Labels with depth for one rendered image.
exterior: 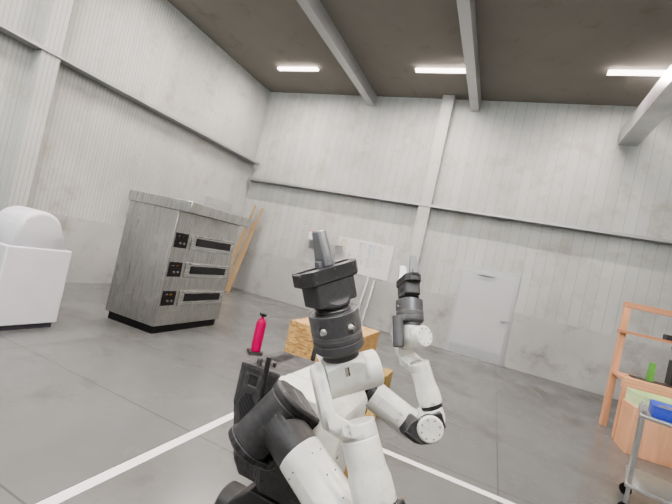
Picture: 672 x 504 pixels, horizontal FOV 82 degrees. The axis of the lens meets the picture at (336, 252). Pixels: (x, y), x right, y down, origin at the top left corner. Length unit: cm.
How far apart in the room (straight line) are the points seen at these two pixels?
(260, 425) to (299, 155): 1142
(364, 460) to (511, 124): 1040
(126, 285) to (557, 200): 902
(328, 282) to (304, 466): 35
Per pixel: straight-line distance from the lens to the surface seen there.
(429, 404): 127
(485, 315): 1000
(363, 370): 68
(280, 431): 82
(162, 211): 619
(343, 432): 69
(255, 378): 104
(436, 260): 1015
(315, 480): 79
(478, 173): 1045
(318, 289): 62
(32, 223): 575
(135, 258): 645
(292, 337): 234
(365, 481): 71
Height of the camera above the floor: 168
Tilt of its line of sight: 1 degrees up
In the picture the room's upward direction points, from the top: 13 degrees clockwise
